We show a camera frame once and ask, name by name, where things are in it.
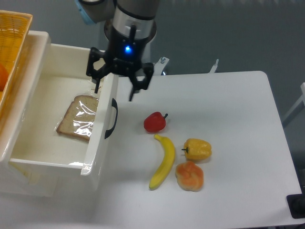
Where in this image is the white upper drawer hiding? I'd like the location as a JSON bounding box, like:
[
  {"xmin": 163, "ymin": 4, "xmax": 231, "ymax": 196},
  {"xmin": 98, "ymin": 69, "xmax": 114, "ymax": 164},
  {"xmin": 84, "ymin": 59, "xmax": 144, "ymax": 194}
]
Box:
[{"xmin": 0, "ymin": 44, "xmax": 118, "ymax": 196}]

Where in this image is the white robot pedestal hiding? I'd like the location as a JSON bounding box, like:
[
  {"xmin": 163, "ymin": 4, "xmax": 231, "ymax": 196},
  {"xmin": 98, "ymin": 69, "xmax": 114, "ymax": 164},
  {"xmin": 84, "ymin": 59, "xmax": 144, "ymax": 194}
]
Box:
[{"xmin": 103, "ymin": 19, "xmax": 158, "ymax": 77}]

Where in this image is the white frame at right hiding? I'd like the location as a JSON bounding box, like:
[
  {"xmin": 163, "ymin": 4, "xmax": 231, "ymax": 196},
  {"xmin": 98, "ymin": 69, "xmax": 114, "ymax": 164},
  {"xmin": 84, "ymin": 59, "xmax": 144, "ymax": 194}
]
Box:
[{"xmin": 282, "ymin": 83, "xmax": 305, "ymax": 128}]

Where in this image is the orange fruit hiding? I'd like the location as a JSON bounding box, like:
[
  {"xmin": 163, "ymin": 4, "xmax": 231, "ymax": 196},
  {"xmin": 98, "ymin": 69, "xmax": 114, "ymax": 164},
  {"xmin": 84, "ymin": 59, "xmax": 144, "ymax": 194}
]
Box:
[{"xmin": 0, "ymin": 63, "xmax": 9, "ymax": 92}]

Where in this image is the black drawer handle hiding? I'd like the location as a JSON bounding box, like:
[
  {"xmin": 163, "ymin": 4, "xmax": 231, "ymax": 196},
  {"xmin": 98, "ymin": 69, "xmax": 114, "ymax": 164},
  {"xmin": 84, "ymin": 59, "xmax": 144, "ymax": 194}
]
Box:
[{"xmin": 104, "ymin": 98, "xmax": 119, "ymax": 139}]

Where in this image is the toast slice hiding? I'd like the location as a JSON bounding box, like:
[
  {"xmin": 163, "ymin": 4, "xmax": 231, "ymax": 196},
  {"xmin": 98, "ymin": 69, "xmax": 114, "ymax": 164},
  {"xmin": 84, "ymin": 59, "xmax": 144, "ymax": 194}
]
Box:
[{"xmin": 56, "ymin": 95, "xmax": 99, "ymax": 142}]

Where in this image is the yellow wicker basket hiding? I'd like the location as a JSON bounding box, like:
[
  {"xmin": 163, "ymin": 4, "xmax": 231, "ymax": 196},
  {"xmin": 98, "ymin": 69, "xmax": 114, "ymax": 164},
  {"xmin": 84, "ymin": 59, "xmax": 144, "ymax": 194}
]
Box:
[{"xmin": 0, "ymin": 10, "xmax": 33, "ymax": 114}]

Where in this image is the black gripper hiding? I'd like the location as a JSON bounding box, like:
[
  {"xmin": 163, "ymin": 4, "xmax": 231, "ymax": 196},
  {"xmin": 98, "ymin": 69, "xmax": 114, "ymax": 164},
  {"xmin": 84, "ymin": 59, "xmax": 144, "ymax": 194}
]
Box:
[{"xmin": 86, "ymin": 28, "xmax": 154, "ymax": 102}]

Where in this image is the red bell pepper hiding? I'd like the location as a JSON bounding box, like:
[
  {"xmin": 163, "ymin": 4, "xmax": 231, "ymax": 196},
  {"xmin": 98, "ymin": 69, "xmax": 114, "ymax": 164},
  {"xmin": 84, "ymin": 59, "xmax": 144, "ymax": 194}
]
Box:
[{"xmin": 143, "ymin": 112, "xmax": 168, "ymax": 133}]

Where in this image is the yellow banana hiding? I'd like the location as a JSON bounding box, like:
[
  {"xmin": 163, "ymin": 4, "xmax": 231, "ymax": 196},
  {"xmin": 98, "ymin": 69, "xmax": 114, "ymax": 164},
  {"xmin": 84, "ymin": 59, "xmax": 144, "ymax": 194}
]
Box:
[{"xmin": 149, "ymin": 134, "xmax": 175, "ymax": 190}]

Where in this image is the white table bracket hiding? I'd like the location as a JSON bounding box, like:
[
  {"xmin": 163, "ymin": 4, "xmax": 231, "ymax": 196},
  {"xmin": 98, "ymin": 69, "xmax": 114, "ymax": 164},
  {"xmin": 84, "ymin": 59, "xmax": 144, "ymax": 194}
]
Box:
[{"xmin": 153, "ymin": 56, "xmax": 170, "ymax": 76}]

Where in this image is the black device at edge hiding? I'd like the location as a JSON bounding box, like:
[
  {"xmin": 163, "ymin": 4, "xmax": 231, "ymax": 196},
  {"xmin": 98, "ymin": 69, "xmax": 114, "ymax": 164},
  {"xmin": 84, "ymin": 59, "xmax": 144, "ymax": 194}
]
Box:
[{"xmin": 286, "ymin": 194, "xmax": 305, "ymax": 219}]

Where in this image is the orange bread roll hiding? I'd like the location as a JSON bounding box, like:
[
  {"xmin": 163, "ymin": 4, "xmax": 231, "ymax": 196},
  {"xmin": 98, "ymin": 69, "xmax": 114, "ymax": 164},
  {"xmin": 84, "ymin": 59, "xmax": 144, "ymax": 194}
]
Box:
[{"xmin": 175, "ymin": 161, "xmax": 204, "ymax": 192}]

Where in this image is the white drawer cabinet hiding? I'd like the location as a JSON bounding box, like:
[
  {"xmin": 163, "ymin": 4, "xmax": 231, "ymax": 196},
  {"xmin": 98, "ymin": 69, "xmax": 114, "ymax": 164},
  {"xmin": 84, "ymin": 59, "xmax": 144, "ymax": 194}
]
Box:
[{"xmin": 0, "ymin": 31, "xmax": 58, "ymax": 197}]

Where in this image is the yellow bell pepper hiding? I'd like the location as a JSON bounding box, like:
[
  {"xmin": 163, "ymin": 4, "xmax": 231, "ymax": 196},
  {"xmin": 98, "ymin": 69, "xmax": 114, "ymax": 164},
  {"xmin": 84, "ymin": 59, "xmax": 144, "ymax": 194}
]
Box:
[{"xmin": 182, "ymin": 138, "xmax": 212, "ymax": 160}]

